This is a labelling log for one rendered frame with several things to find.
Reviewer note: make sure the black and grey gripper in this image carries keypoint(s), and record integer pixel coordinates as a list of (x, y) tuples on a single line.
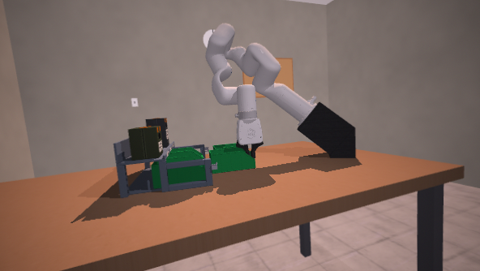
[(249, 131)]

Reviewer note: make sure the green bin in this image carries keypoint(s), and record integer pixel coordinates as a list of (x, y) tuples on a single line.
[(220, 146), (178, 175), (181, 152), (230, 159)]

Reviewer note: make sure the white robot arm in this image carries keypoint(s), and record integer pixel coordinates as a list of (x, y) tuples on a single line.
[(255, 61)]

